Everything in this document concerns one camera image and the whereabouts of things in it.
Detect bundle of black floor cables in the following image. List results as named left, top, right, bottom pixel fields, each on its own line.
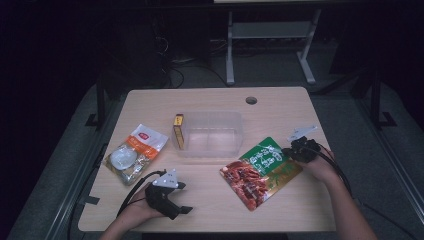
left=156, top=33, right=229, bottom=88

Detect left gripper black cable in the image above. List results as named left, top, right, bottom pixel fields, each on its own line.
left=116, top=169, right=168, bottom=218

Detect grey tape piece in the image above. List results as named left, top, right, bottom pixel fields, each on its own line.
left=79, top=195, right=101, bottom=206

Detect white and orange snack packet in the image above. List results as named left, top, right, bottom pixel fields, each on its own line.
left=103, top=123, right=170, bottom=186

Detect thin black floor cable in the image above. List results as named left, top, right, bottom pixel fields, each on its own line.
left=361, top=201, right=418, bottom=240

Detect person's right hand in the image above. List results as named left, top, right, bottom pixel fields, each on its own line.
left=301, top=148, right=338, bottom=184

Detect clear plastic container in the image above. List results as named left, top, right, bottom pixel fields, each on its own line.
left=171, top=110, right=244, bottom=159

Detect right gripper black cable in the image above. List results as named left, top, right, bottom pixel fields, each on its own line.
left=316, top=143, right=355, bottom=198

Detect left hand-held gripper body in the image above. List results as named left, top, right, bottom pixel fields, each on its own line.
left=144, top=168, right=183, bottom=221

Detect grey metal stand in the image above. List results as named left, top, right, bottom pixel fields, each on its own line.
left=225, top=9, right=323, bottom=86

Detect black metal stand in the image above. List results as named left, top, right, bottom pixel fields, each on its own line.
left=84, top=76, right=108, bottom=129
left=369, top=69, right=398, bottom=129

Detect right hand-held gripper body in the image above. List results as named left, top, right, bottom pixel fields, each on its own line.
left=287, top=125, right=322, bottom=164

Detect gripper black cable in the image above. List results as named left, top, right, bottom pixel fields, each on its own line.
left=116, top=169, right=168, bottom=218
left=316, top=143, right=355, bottom=198

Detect person's left hand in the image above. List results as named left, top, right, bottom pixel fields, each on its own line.
left=123, top=184, right=161, bottom=223

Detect yellow and red box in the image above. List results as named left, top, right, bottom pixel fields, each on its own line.
left=172, top=113, right=185, bottom=150

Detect green and red snack packet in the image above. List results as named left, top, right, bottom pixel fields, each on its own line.
left=219, top=136, right=304, bottom=212

